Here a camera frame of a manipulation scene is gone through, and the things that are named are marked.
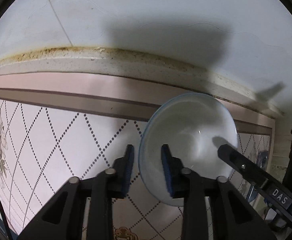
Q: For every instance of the white bowl with blue rim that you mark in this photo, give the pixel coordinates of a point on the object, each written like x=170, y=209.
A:
x=193, y=120

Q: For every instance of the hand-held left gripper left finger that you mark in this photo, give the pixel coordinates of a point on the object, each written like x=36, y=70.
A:
x=129, y=165

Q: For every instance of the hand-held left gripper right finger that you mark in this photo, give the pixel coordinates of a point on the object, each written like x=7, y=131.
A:
x=167, y=170

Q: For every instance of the diamond pattern floral tablecloth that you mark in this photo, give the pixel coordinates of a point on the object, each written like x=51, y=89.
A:
x=61, y=130

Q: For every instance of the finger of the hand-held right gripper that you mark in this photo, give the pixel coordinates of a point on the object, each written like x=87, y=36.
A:
x=238, y=161

